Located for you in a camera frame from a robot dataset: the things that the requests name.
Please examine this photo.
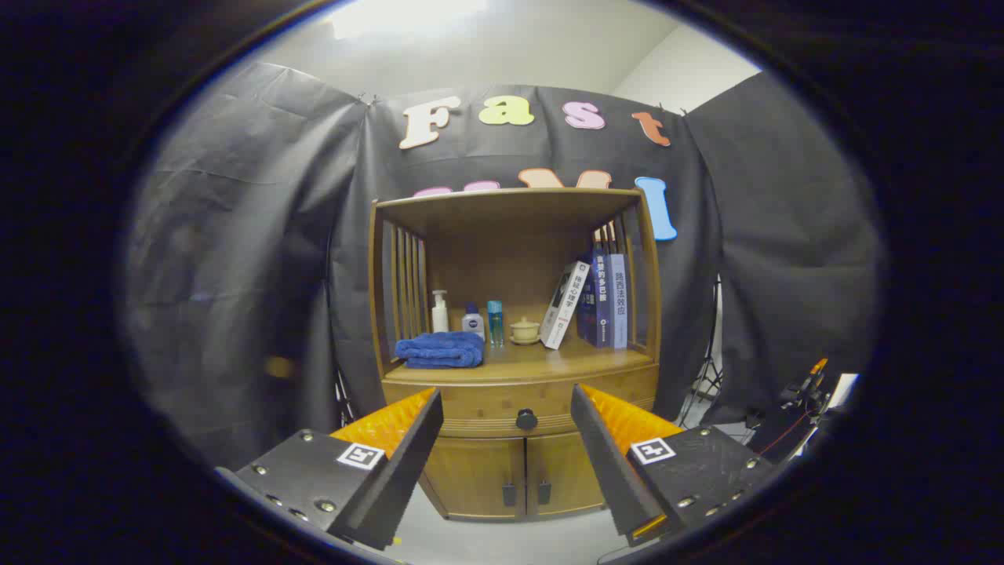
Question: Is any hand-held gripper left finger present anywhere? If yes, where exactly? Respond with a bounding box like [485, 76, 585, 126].
[216, 387, 444, 550]

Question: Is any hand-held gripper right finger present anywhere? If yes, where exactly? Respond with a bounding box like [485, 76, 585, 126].
[570, 384, 777, 548]

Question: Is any wooden cabinet door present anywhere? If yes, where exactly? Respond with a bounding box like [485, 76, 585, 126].
[420, 437, 526, 520]
[526, 432, 606, 517]

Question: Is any wooden countertop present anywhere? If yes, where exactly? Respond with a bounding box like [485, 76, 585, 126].
[382, 334, 656, 385]

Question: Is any wooden cabinet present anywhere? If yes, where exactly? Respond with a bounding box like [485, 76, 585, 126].
[369, 187, 662, 523]

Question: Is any black light stand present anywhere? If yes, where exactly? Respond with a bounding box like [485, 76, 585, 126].
[678, 275, 722, 428]

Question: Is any blue folded towel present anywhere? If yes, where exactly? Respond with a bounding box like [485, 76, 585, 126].
[395, 331, 486, 370]

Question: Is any pale blue book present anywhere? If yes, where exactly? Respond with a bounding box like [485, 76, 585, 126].
[608, 253, 628, 350]

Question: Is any dark blue book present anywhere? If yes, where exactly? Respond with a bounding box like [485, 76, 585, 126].
[577, 251, 614, 348]

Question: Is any white book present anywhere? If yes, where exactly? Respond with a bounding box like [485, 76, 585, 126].
[540, 261, 591, 351]

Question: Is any black device with orange tip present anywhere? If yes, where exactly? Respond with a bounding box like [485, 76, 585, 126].
[777, 357, 832, 417]

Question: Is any black backdrop cloth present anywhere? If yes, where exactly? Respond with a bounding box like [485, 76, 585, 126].
[125, 61, 887, 472]

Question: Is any red cable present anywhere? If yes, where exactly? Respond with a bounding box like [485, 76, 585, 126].
[757, 408, 813, 456]

